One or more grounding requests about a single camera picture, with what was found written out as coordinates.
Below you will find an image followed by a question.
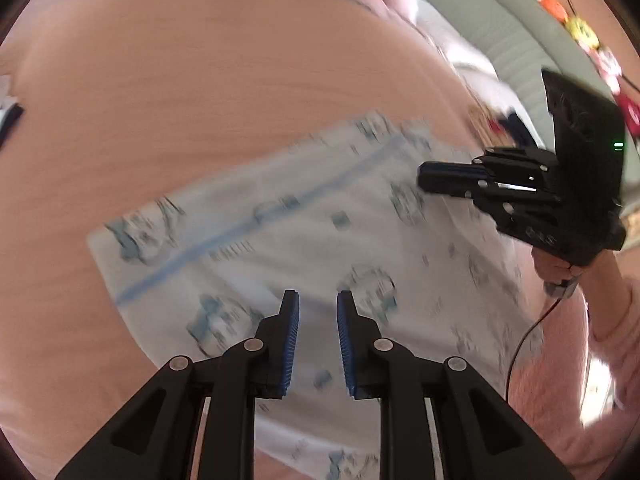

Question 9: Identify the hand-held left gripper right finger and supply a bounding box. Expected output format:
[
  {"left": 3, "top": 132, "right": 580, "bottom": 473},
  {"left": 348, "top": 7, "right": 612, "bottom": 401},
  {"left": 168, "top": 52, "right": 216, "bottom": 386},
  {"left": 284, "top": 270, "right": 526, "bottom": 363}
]
[{"left": 336, "top": 289, "right": 576, "bottom": 480}]

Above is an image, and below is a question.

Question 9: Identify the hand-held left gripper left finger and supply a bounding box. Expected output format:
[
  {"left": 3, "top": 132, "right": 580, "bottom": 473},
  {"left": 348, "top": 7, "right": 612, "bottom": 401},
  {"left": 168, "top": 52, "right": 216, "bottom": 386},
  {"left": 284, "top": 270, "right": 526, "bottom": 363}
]
[{"left": 55, "top": 289, "right": 301, "bottom": 480}]

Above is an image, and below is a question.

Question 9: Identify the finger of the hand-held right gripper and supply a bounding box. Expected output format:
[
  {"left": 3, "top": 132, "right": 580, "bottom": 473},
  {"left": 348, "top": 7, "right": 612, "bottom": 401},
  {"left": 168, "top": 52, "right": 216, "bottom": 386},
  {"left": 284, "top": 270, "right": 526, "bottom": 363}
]
[
  {"left": 419, "top": 178, "right": 558, "bottom": 226},
  {"left": 418, "top": 149, "right": 557, "bottom": 181}
]

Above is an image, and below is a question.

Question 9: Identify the cat-print pyjama top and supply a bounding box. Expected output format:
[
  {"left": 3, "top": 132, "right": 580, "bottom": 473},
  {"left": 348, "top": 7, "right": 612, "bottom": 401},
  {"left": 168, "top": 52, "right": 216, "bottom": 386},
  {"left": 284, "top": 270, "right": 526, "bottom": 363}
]
[{"left": 87, "top": 112, "right": 546, "bottom": 480}]

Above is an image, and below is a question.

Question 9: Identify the person's right forearm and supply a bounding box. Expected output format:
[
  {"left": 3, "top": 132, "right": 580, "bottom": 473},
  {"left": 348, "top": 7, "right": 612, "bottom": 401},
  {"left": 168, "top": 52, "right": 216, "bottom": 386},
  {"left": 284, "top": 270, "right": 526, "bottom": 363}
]
[{"left": 575, "top": 247, "right": 640, "bottom": 441}]

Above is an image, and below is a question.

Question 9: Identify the person's right hand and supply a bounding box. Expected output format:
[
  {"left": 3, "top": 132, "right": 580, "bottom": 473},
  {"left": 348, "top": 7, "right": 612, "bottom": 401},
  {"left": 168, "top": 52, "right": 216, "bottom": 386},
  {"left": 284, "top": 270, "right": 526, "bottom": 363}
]
[{"left": 531, "top": 249, "right": 585, "bottom": 287}]

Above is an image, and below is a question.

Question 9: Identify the pink plush toy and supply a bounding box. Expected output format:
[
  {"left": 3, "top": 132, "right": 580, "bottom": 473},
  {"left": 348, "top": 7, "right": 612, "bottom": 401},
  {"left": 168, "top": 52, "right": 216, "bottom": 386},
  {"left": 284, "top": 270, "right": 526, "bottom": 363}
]
[{"left": 617, "top": 80, "right": 640, "bottom": 136}]

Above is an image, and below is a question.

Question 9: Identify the pale pink pillow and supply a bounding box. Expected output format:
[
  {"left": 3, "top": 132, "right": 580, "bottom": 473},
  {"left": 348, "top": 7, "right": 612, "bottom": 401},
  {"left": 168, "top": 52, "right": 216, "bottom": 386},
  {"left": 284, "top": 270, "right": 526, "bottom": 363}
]
[{"left": 415, "top": 0, "right": 501, "bottom": 71}]

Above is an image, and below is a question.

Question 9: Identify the grey white plush toy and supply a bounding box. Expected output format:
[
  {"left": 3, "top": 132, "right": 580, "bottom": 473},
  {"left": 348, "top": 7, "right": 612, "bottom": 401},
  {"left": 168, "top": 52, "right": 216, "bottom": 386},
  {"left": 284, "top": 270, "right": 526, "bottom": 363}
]
[{"left": 595, "top": 45, "right": 623, "bottom": 78}]

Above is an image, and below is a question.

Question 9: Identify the grey-green padded headboard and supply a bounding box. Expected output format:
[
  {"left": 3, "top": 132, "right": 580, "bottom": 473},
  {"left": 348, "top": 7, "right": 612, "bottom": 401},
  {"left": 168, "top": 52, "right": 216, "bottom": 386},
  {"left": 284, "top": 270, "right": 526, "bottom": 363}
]
[{"left": 430, "top": 0, "right": 626, "bottom": 121}]

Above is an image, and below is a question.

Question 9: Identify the yellow plush toy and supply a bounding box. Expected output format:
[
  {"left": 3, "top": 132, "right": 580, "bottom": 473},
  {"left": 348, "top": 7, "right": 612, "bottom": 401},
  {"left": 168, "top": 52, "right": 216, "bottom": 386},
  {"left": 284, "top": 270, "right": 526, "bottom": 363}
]
[{"left": 565, "top": 16, "right": 598, "bottom": 46}]

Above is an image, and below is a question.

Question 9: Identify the pink sheet bed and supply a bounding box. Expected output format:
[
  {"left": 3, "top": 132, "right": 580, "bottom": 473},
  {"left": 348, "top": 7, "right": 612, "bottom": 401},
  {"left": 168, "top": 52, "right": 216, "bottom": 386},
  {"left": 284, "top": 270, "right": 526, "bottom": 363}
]
[{"left": 0, "top": 0, "right": 601, "bottom": 480}]

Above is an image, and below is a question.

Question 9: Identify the white navy-trimmed garment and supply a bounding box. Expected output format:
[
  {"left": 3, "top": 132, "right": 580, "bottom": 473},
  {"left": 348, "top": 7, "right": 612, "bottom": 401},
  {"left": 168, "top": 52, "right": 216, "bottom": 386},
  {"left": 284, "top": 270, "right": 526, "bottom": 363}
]
[{"left": 0, "top": 75, "right": 26, "bottom": 148}]

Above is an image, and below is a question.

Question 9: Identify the black cable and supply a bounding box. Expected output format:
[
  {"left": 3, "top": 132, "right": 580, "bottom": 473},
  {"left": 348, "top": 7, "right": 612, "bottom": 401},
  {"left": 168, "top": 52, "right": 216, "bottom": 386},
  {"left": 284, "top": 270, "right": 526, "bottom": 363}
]
[{"left": 505, "top": 285, "right": 568, "bottom": 406}]

